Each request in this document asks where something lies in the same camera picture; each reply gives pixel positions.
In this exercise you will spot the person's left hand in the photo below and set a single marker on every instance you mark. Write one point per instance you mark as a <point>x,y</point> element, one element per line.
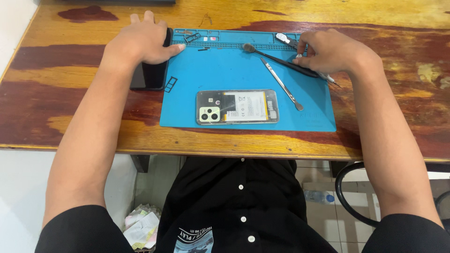
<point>140,42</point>

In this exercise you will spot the person's right hand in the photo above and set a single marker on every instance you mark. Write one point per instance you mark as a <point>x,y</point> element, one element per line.
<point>337,52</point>

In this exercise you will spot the silver precision screwdriver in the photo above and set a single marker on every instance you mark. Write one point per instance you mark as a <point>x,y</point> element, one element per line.
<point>330,79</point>

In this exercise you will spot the black phone back cover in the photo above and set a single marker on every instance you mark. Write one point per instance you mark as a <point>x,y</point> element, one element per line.
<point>151,75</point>

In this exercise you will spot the black SIM card tray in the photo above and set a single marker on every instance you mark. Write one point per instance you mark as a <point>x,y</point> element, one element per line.
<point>194,36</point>
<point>168,88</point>

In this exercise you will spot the small metal phone component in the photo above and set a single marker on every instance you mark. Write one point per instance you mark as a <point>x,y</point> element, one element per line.
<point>284,38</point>

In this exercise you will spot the small black plastic strip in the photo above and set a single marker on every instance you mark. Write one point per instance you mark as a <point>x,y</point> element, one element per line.
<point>203,49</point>

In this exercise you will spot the metal spudger tool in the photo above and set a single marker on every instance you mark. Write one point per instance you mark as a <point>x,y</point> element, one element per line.
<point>281,84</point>

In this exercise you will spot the black anti-static brush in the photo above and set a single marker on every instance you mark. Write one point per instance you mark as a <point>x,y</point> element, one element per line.
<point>270,57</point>

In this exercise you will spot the blue silicone repair mat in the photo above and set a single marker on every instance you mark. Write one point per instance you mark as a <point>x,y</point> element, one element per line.
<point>228,73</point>

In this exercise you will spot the opened smartphone with battery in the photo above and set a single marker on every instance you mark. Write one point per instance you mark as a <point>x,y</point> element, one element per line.
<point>242,107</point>

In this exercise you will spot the dark table leg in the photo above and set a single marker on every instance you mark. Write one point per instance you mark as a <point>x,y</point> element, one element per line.
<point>140,163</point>

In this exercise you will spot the clear plastic water bottle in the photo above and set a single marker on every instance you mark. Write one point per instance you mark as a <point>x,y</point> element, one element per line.
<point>318,196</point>

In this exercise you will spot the person's black button shirt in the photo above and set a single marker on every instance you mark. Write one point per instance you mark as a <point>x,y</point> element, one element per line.
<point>239,210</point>

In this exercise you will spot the heap of crumpled papers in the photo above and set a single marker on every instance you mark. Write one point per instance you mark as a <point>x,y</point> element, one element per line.
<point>140,228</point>

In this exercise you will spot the black curved chair frame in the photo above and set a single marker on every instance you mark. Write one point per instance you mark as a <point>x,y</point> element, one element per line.
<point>339,196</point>

